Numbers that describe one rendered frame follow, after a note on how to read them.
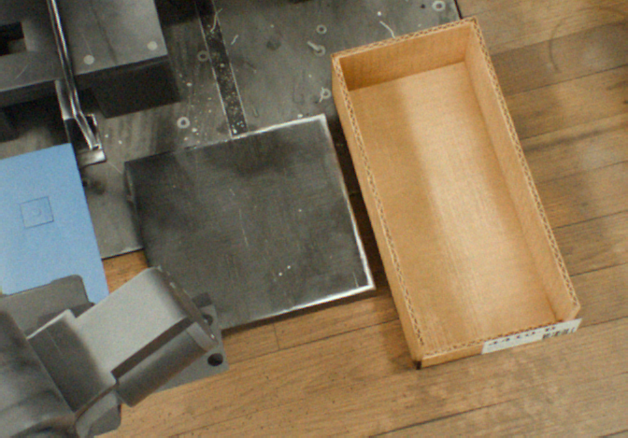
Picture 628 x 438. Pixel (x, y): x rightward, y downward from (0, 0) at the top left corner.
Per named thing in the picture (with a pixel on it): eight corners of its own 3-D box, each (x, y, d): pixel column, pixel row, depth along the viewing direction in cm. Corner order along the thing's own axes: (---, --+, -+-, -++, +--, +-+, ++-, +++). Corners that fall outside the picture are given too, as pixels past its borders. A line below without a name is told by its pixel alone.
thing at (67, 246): (17, 363, 91) (7, 353, 88) (-25, 168, 96) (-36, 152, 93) (118, 333, 91) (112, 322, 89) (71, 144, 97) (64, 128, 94)
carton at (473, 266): (414, 374, 99) (419, 347, 92) (332, 97, 108) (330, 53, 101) (574, 333, 100) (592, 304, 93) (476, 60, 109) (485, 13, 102)
